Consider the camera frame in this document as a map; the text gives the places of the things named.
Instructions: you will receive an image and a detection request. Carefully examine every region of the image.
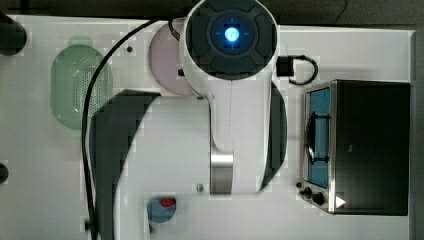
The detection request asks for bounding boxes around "blue bowl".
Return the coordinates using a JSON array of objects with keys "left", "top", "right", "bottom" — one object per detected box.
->
[{"left": 147, "top": 197, "right": 176, "bottom": 223}]

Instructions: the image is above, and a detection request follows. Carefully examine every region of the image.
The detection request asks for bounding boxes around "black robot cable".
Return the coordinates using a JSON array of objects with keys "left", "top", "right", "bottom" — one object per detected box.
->
[{"left": 81, "top": 17, "right": 168, "bottom": 240}]

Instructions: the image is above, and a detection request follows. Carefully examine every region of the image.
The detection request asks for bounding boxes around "red strawberry in bowl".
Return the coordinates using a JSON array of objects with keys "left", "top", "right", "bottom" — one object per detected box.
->
[{"left": 160, "top": 198, "right": 176, "bottom": 208}]

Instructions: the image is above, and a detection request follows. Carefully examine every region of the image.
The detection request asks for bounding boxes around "black camera with cable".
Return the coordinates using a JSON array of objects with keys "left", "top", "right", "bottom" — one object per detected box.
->
[{"left": 276, "top": 55, "right": 319, "bottom": 86}]

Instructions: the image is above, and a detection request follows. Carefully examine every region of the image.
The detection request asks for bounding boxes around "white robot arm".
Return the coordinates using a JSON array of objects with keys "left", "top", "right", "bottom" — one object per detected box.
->
[{"left": 88, "top": 0, "right": 287, "bottom": 240}]

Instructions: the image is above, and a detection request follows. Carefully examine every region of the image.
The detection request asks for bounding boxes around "black toaster oven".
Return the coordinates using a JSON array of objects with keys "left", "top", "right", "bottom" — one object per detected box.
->
[{"left": 299, "top": 80, "right": 411, "bottom": 216}]

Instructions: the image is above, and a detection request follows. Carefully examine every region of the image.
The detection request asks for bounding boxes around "green perforated colander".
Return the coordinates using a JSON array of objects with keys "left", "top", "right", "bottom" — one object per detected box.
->
[{"left": 50, "top": 37, "right": 103, "bottom": 130}]

